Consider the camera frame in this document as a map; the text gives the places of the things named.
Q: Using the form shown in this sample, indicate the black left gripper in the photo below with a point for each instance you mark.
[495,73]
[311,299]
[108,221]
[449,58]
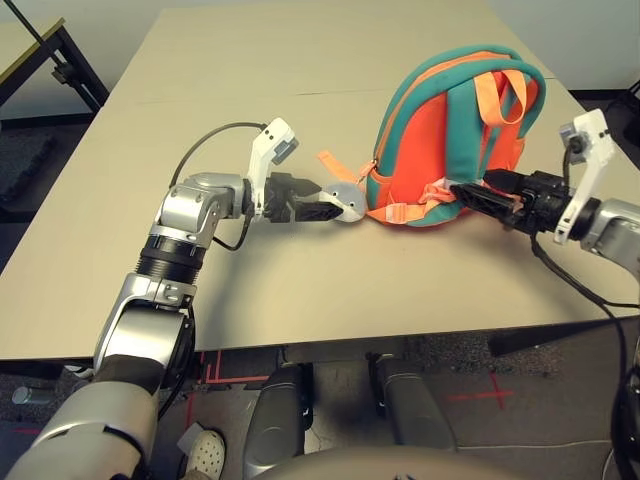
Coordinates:
[280,197]

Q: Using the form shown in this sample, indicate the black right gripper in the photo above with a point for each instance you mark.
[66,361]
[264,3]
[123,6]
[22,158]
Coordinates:
[542,202]

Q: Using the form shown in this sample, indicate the grey and white plush toy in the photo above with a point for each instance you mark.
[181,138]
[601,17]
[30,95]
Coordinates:
[345,197]

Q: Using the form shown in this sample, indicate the orange and teal backpack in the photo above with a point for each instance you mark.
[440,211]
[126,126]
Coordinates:
[415,150]

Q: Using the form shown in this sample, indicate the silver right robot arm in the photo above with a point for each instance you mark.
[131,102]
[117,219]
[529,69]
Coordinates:
[615,230]

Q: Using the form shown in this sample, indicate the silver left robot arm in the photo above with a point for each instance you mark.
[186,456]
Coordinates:
[145,320]

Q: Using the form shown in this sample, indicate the grey right robot leg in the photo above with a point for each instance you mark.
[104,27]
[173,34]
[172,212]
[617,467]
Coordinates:
[415,410]

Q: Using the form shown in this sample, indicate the black framed side table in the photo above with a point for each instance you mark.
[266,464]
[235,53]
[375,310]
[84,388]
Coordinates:
[80,75]

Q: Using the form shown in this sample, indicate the white perforated shoe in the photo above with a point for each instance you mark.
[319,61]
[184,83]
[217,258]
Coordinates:
[207,450]

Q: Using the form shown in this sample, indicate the grey robot torso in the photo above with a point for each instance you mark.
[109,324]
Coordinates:
[400,467]

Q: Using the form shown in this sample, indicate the black foam mat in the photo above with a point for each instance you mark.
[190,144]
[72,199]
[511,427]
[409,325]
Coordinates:
[25,165]

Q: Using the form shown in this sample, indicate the metal cylinder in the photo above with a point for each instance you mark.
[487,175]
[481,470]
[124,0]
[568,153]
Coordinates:
[30,395]

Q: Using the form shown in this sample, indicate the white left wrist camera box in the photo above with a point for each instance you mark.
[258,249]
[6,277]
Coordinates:
[267,145]

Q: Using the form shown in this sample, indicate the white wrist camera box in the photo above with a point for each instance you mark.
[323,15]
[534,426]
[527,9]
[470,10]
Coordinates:
[592,145]
[267,145]

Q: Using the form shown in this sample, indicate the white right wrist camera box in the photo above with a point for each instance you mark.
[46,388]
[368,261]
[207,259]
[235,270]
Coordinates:
[592,145]

